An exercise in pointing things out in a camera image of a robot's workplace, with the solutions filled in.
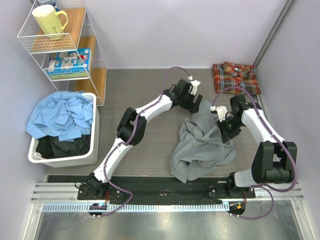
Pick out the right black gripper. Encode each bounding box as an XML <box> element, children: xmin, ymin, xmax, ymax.
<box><xmin>216</xmin><ymin>115</ymin><xmax>244</xmax><ymax>143</ymax></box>

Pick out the grey long sleeve shirt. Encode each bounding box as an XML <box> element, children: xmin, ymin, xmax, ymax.
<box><xmin>169</xmin><ymin>100</ymin><xmax>237</xmax><ymax>183</ymax></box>

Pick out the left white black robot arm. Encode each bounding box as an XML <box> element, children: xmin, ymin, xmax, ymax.
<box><xmin>75</xmin><ymin>76</ymin><xmax>203</xmax><ymax>200</ymax></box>

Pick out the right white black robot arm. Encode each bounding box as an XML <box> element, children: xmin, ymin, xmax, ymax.
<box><xmin>210</xmin><ymin>95</ymin><xmax>298</xmax><ymax>198</ymax></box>

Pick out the folded plaid shirt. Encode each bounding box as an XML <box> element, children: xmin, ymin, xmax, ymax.
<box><xmin>212</xmin><ymin>61</ymin><xmax>261</xmax><ymax>95</ymax></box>

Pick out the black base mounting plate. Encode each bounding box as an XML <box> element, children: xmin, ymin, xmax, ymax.
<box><xmin>85</xmin><ymin>176</ymin><xmax>256</xmax><ymax>206</ymax></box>

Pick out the white plastic laundry bin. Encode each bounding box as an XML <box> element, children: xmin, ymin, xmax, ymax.
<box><xmin>28</xmin><ymin>92</ymin><xmax>100</xmax><ymax>168</ymax></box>

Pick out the blue picture box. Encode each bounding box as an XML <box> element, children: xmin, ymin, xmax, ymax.
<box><xmin>44</xmin><ymin>47</ymin><xmax>92</xmax><ymax>80</ymax></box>

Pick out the light blue shirt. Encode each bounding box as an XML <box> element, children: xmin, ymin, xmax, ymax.
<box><xmin>25</xmin><ymin>91</ymin><xmax>94</xmax><ymax>142</ymax></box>

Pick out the black garment in bin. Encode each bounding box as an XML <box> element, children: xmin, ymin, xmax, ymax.
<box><xmin>36</xmin><ymin>135</ymin><xmax>91</xmax><ymax>159</ymax></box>

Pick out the yellow mug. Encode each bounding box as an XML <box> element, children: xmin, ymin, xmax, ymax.
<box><xmin>31</xmin><ymin>4</ymin><xmax>69</xmax><ymax>40</ymax></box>

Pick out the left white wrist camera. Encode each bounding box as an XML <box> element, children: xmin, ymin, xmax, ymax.
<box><xmin>187</xmin><ymin>76</ymin><xmax>201</xmax><ymax>96</ymax></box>

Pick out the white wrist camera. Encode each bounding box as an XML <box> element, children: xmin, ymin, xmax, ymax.
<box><xmin>187</xmin><ymin>76</ymin><xmax>201</xmax><ymax>96</ymax></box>
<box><xmin>210</xmin><ymin>106</ymin><xmax>228</xmax><ymax>122</ymax></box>

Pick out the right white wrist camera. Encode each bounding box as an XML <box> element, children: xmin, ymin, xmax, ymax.
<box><xmin>210</xmin><ymin>106</ymin><xmax>228</xmax><ymax>122</ymax></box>

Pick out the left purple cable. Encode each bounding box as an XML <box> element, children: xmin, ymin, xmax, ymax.
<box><xmin>89</xmin><ymin>66</ymin><xmax>193</xmax><ymax>218</ymax></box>

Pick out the purple cable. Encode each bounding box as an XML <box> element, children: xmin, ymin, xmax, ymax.
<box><xmin>211</xmin><ymin>86</ymin><xmax>299</xmax><ymax>220</ymax></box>
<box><xmin>89</xmin><ymin>66</ymin><xmax>193</xmax><ymax>218</ymax></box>

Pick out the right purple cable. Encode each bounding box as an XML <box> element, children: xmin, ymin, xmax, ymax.
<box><xmin>211</xmin><ymin>86</ymin><xmax>299</xmax><ymax>220</ymax></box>

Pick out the aluminium rail frame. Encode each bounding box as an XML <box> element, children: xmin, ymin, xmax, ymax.
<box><xmin>21</xmin><ymin>96</ymin><xmax>316</xmax><ymax>240</ymax></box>

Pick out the white wire shelf rack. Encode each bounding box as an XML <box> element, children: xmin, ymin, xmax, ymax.
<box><xmin>17</xmin><ymin>0</ymin><xmax>107</xmax><ymax>106</ymax></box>

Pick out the aluminium corner post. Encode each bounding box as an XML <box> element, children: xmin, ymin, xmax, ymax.
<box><xmin>253</xmin><ymin>0</ymin><xmax>297</xmax><ymax>68</ymax></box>

